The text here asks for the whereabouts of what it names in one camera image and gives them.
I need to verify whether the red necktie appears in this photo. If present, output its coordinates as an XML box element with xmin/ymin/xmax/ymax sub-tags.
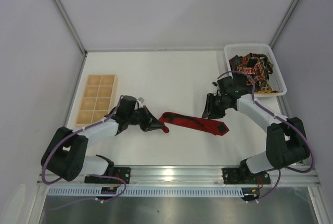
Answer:
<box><xmin>158</xmin><ymin>112</ymin><xmax>229</xmax><ymax>136</ymax></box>

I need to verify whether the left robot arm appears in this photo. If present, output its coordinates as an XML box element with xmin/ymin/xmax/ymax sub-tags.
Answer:
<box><xmin>41</xmin><ymin>95</ymin><xmax>168</xmax><ymax>185</ymax></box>

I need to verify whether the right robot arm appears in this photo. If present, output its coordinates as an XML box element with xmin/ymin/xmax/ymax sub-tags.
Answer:
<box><xmin>202</xmin><ymin>76</ymin><xmax>311</xmax><ymax>184</ymax></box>

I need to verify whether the patterned dark ties pile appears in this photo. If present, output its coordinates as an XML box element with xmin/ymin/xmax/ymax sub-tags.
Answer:
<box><xmin>229</xmin><ymin>53</ymin><xmax>280</xmax><ymax>94</ymax></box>

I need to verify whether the wooden compartment box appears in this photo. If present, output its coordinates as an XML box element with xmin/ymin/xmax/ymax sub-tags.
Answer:
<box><xmin>75</xmin><ymin>74</ymin><xmax>118</xmax><ymax>127</ymax></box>

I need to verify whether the white plastic basket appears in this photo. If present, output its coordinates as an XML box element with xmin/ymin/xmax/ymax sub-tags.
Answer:
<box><xmin>224</xmin><ymin>43</ymin><xmax>287</xmax><ymax>97</ymax></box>

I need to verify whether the aluminium mounting rail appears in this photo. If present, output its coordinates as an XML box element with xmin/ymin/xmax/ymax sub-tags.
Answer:
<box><xmin>36</xmin><ymin>164</ymin><xmax>321</xmax><ymax>186</ymax></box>

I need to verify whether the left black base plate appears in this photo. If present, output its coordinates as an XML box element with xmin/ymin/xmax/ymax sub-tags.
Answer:
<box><xmin>84</xmin><ymin>166</ymin><xmax>132</xmax><ymax>201</ymax></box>

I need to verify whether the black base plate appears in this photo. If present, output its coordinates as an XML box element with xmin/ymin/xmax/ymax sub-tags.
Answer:
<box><xmin>222</xmin><ymin>166</ymin><xmax>271</xmax><ymax>185</ymax></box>
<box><xmin>84</xmin><ymin>166</ymin><xmax>132</xmax><ymax>201</ymax></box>

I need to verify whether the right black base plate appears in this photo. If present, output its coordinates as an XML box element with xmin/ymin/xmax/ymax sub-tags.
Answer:
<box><xmin>222</xmin><ymin>166</ymin><xmax>271</xmax><ymax>185</ymax></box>

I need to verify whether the white slotted cable duct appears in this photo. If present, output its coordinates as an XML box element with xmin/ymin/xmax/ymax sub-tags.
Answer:
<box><xmin>47</xmin><ymin>186</ymin><xmax>244</xmax><ymax>197</ymax></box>

